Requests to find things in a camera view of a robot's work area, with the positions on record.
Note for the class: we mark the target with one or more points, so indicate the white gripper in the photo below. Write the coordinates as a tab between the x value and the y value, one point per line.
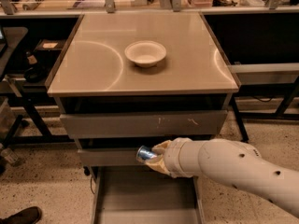
172	158

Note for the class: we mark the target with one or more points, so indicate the silver blue redbull can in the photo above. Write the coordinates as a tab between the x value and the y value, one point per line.
145	154

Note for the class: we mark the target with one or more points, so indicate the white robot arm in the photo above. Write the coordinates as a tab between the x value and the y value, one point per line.
231	163

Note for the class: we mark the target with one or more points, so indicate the grey top drawer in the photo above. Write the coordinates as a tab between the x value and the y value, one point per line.
110	125

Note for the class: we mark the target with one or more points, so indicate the grey middle drawer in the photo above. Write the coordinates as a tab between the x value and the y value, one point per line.
128	156

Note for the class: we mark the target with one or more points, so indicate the grey open bottom drawer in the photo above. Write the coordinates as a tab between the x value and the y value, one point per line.
137	195

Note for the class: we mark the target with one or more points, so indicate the grey drawer cabinet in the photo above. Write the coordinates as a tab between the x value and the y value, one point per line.
95	77

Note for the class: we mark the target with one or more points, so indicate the white paper bowl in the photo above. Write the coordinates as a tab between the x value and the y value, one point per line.
145	53

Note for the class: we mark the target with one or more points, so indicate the black shoe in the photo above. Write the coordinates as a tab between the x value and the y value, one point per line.
29	215

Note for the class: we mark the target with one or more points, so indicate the black headphones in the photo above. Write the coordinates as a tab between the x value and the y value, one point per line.
35	74

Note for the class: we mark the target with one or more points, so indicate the black desk left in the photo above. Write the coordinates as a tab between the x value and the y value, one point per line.
12	86

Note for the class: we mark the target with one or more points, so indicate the black table frame right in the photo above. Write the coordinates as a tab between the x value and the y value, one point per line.
270	80

